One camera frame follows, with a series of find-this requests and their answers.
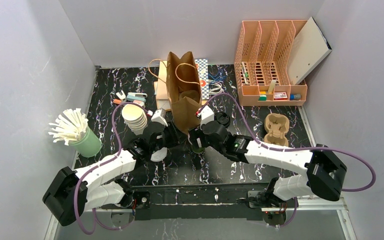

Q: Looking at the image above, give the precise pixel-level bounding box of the green paper coffee cup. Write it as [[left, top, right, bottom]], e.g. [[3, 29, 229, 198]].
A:
[[188, 134, 206, 154]]

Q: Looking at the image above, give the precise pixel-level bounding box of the brown paper bag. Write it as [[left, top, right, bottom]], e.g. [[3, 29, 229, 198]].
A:
[[149, 51, 202, 134]]

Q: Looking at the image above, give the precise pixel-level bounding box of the cardboard cup carrier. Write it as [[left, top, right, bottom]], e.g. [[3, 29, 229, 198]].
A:
[[263, 113, 290, 147]]

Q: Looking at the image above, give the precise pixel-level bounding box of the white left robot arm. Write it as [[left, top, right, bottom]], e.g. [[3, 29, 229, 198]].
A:
[[42, 119, 181, 226]]

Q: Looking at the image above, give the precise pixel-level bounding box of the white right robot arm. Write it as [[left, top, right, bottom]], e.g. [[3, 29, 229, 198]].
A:
[[188, 106, 347, 202]]

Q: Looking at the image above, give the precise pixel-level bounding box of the black coffee cup lid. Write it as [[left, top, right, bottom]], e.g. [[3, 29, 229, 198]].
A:
[[214, 112, 231, 128]]

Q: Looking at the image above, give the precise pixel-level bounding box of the stack of white lids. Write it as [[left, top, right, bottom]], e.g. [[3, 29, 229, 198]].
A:
[[121, 104, 148, 135]]

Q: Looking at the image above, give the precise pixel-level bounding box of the checkered paper sheet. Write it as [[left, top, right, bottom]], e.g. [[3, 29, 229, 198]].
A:
[[194, 58, 210, 100]]

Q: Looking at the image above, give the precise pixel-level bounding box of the green cup of stirrers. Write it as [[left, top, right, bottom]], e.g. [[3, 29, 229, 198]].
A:
[[48, 108, 102, 158]]

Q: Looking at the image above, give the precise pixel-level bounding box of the orange file organizer rack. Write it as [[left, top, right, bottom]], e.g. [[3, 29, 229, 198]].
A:
[[234, 20, 308, 107]]

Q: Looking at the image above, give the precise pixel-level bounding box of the white folder board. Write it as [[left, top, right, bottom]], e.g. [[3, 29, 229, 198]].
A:
[[286, 17, 332, 85]]

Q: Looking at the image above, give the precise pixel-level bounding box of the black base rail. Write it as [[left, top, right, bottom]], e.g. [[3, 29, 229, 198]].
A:
[[122, 184, 292, 214]]

